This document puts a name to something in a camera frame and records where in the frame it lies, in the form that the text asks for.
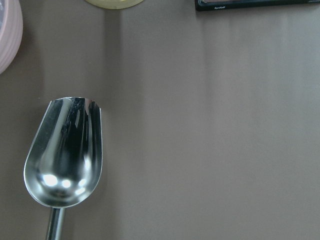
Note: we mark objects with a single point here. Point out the steel ice scoop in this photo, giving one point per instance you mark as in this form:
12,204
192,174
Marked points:
64,163

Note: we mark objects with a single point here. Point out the wooden cup tree stand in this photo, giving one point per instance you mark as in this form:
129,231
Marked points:
114,4

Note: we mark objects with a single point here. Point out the pink bowl with ice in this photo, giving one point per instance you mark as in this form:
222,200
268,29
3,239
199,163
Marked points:
11,31

